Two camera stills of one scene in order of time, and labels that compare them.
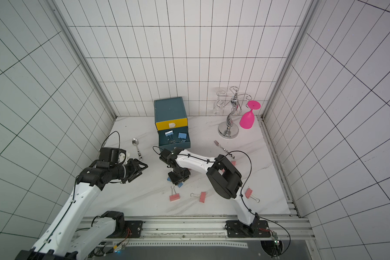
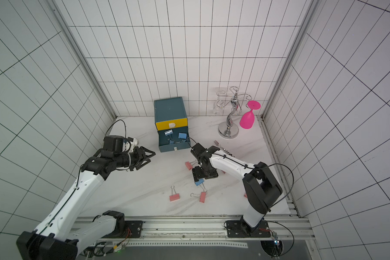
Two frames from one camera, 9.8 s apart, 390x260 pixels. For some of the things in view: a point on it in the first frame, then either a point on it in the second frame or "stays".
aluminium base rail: [206, 231] stays
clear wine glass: [218, 103] stays
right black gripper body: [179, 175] to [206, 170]
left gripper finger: [135, 176] to [142, 163]
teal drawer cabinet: [171, 123] stays
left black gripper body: [124, 171] to [129, 159]
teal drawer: [174, 138] stays
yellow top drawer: [171, 124] stays
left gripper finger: [136, 162] to [148, 151]
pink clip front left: [174, 197] stays
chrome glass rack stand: [225, 130] stays
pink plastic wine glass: [247, 119] stays
